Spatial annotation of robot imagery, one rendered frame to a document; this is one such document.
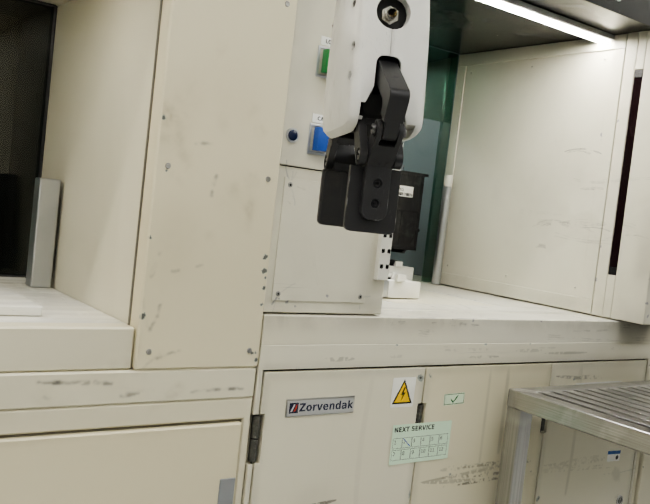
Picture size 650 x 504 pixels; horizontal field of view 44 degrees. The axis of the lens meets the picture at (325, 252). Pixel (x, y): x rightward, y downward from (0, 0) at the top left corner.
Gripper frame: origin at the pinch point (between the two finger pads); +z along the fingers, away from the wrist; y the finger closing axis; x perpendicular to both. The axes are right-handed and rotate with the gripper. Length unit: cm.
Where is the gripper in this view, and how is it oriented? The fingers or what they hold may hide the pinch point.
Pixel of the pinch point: (353, 215)
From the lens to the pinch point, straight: 53.8
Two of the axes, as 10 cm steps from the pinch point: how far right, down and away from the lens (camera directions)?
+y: -1.8, -0.7, 9.8
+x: -9.8, -1.0, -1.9
